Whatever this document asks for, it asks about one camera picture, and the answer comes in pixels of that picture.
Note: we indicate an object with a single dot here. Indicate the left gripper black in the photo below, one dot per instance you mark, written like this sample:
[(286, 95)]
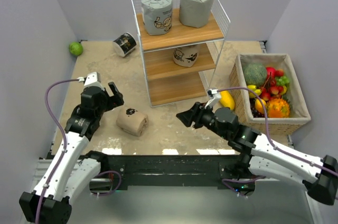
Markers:
[(114, 101)]

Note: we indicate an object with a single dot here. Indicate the green lime fruit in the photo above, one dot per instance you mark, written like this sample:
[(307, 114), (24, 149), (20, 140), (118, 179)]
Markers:
[(76, 48)]

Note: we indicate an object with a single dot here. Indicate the black base frame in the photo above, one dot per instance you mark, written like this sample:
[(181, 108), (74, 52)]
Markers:
[(169, 170)]

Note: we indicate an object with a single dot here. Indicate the orange fruit in basket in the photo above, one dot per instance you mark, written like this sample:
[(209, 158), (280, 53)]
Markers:
[(260, 104)]

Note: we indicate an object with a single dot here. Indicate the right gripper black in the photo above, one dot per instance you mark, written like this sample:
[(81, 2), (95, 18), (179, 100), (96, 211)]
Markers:
[(190, 115)]

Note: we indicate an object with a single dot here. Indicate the grey roll cartoon print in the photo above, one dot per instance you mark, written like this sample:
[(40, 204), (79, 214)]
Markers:
[(157, 16)]

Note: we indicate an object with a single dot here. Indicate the grey roll white label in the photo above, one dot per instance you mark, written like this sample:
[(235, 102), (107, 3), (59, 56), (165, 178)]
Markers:
[(195, 13)]

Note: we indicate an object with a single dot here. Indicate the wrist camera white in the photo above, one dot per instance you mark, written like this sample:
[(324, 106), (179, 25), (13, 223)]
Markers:
[(214, 97), (92, 79)]

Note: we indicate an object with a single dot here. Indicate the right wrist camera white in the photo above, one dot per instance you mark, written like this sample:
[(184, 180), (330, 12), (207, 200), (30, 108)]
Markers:
[(214, 97)]

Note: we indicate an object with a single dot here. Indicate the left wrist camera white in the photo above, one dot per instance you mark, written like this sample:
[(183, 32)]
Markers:
[(92, 79)]

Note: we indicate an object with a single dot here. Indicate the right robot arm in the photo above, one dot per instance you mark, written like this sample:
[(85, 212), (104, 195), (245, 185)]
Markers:
[(265, 157)]

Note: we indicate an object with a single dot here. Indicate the green grapes bunch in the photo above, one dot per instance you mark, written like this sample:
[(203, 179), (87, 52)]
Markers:
[(282, 81)]

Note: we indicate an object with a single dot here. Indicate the black wrapped paper roll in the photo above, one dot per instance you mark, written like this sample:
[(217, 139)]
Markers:
[(124, 44)]

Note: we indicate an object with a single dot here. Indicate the orange horned melon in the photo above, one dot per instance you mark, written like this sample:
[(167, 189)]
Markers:
[(278, 108)]

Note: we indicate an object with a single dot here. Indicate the green melon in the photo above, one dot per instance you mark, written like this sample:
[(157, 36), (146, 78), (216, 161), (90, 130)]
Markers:
[(255, 74)]

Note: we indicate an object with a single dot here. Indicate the yellow mango fruit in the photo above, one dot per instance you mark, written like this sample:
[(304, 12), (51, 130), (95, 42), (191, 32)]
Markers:
[(227, 100)]

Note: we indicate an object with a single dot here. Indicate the red apple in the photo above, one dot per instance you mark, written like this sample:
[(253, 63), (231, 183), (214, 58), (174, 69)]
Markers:
[(270, 72)]

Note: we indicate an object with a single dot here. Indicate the white wire wooden shelf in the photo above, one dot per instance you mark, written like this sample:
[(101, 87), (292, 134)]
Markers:
[(166, 81)]

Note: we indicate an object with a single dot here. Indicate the woven basket white liner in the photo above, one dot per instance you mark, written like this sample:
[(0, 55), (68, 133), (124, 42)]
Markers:
[(292, 93)]

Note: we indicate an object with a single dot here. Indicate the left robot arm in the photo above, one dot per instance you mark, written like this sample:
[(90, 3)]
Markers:
[(52, 198)]

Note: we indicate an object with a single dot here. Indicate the brown roll sheep logo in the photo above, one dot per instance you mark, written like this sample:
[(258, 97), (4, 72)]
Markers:
[(132, 121)]

